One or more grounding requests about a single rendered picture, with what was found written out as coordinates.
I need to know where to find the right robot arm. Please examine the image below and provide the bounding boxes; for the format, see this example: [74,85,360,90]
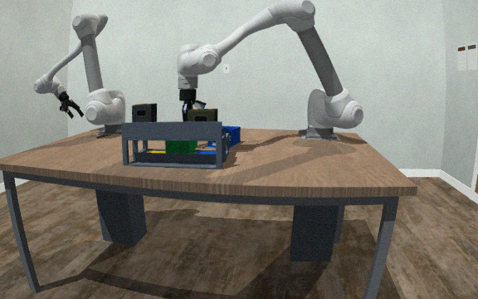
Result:
[33,12,126,134]

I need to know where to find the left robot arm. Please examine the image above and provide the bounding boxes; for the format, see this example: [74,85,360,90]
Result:
[177,0,363,140]

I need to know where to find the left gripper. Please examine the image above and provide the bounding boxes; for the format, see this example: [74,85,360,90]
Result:
[179,89,196,121]

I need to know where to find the blue bin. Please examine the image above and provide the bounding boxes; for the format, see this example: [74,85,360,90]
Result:
[208,126,241,148]

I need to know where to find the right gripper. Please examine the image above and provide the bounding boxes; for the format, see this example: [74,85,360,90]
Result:
[59,92,84,118]

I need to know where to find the green bin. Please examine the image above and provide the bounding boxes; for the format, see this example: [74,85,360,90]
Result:
[165,140,198,154]

